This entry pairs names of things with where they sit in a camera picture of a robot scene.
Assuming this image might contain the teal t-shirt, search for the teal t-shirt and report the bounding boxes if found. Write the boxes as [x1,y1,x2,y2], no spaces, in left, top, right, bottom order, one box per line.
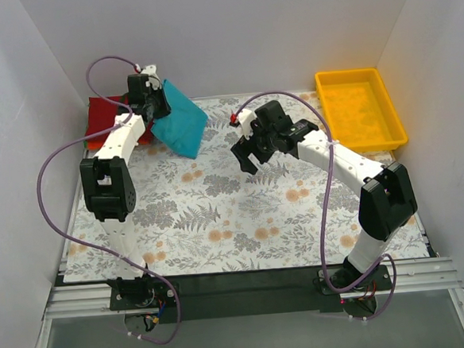
[151,79,208,159]

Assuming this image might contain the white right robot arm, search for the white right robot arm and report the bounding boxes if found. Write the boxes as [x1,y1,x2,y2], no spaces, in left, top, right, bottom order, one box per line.
[230,100,418,293]

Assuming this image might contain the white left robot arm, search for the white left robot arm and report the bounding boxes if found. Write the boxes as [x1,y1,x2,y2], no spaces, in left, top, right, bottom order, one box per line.
[79,65,176,309]

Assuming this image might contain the folded red t-shirt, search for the folded red t-shirt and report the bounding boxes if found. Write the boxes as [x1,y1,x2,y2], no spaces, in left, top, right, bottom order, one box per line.
[85,94,155,150]

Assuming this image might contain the yellow plastic tray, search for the yellow plastic tray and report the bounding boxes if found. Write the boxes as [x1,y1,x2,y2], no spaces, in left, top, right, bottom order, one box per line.
[315,68,408,153]

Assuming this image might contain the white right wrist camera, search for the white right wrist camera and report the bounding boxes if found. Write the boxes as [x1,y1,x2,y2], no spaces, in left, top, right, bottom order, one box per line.
[230,109,257,140]

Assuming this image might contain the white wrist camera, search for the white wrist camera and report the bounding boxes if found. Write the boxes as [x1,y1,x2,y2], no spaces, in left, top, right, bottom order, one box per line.
[133,64,162,90]
[230,109,257,140]

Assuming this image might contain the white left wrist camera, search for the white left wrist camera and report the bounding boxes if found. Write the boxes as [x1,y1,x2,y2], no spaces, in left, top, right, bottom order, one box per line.
[133,64,162,90]

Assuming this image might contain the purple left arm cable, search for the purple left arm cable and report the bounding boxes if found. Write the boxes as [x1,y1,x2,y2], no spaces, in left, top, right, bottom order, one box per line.
[27,52,185,348]

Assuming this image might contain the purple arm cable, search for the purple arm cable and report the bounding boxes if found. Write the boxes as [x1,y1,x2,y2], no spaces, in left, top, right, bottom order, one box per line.
[229,83,400,330]
[27,52,185,348]

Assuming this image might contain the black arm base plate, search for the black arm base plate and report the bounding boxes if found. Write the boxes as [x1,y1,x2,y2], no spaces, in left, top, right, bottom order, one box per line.
[107,258,396,329]

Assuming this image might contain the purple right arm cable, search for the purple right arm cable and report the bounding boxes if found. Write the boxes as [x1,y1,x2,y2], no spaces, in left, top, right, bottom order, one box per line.
[229,83,400,330]

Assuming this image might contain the aluminium frame rail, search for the aluminium frame rail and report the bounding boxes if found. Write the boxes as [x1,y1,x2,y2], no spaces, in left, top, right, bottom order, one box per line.
[44,257,462,319]

